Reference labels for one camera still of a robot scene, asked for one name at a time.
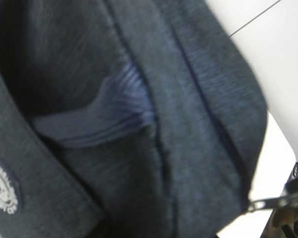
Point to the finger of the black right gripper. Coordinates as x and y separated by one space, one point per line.
283 222

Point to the dark blue lunch bag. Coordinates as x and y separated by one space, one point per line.
123 119

